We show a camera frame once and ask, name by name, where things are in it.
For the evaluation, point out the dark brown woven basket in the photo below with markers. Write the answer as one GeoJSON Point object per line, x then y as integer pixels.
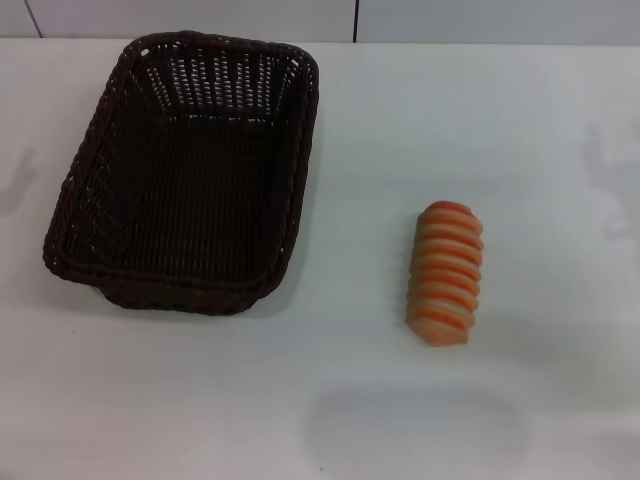
{"type": "Point", "coordinates": [200, 215]}

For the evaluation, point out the orange striped bread loaf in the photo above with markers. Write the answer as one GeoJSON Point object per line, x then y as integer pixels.
{"type": "Point", "coordinates": [445, 275]}

